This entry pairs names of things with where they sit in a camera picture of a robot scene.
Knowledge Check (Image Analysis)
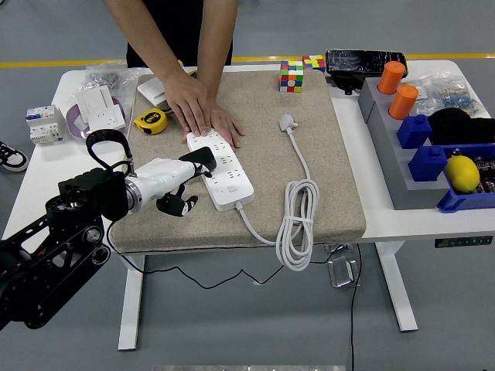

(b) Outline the white power strip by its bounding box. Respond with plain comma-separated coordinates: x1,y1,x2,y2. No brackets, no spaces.
186,130,255,213

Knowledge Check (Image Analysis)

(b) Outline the circuit board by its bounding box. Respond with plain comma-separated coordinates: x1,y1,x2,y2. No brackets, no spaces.
448,146,495,194

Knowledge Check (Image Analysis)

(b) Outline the plastic bag of small parts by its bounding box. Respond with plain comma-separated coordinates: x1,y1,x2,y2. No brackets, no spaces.
405,75,483,117

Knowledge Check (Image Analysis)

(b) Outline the grey-brown mat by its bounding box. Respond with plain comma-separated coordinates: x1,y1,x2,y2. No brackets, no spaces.
110,70,367,254

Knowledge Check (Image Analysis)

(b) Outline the purple bowl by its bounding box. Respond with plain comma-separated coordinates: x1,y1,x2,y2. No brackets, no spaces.
65,97,128,141

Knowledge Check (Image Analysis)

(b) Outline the blue block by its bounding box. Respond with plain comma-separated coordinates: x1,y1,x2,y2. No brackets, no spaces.
396,114,432,150
408,145,449,183

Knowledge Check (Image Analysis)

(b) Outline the table control panel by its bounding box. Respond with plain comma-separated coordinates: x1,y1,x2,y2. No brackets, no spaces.
433,235,494,249

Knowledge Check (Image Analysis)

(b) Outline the white circuit breaker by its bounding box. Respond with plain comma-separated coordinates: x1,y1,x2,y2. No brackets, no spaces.
26,104,67,147

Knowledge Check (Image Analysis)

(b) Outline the plastic bag of metal parts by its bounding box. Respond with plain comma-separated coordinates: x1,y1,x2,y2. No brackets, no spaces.
84,63,138,104

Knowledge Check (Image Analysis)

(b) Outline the large Rubik's cube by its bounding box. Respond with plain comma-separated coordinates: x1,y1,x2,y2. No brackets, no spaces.
279,60,305,94

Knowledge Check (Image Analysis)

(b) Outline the black cap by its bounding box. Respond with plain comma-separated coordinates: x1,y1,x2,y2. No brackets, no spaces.
426,107,495,146

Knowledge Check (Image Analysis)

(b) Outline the grey stepped block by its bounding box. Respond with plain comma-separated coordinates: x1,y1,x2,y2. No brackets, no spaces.
357,77,453,211

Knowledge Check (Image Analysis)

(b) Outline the white socket panel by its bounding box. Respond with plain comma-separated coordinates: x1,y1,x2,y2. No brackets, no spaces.
87,106,128,134

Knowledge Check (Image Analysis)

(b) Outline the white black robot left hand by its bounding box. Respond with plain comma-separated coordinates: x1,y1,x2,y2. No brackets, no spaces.
135,156,214,218

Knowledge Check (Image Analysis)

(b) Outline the metal bracket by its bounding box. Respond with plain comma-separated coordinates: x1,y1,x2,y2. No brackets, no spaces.
327,257,359,289
324,242,355,254

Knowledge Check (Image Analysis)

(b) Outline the person's left hand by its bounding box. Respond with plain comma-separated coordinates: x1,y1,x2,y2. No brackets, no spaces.
210,99,246,149

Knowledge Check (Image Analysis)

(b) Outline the yellow lemon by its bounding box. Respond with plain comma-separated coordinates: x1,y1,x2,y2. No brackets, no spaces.
443,155,481,194

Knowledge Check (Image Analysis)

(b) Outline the white switch panel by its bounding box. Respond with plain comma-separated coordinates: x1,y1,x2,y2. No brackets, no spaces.
73,85,115,124

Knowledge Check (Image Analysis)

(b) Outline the small Rubik's cube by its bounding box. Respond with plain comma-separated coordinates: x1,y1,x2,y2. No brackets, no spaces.
302,54,326,73

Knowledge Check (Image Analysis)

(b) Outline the white table leg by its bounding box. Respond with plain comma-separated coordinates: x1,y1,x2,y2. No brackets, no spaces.
117,254,146,352
374,241,419,332

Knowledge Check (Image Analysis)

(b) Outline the orange cylinder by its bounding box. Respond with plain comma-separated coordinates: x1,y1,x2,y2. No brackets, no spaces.
387,84,420,121
377,60,407,95

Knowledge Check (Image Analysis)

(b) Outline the yellow tape measure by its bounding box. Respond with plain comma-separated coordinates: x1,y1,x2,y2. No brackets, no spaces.
133,108,169,135

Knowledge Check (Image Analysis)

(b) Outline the thin black plug cord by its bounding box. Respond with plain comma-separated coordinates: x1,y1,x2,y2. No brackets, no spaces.
106,220,287,290

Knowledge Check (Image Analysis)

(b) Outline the black plastic-wrapped box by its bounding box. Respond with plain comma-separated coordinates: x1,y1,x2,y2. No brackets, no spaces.
325,48,408,96

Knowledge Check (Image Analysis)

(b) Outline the black white shoe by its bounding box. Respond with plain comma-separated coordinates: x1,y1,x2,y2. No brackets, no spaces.
0,141,29,173

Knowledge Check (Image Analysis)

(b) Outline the black plug adapter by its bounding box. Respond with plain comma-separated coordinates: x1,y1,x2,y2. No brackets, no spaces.
178,146,218,174

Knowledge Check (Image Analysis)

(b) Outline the white power strip cable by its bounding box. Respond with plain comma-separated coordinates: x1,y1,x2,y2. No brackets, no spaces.
234,112,320,272

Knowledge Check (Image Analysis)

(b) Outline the white wall switch plate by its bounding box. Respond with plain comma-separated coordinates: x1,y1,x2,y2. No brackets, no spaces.
137,75,171,107

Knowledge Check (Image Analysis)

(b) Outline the blue bin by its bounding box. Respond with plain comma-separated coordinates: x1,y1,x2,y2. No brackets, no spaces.
436,142,495,214

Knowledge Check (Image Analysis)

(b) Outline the black floor cable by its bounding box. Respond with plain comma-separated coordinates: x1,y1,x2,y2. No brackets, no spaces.
349,243,363,371

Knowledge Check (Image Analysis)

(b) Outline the person's right hand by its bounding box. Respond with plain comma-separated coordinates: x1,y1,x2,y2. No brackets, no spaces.
162,68,213,137

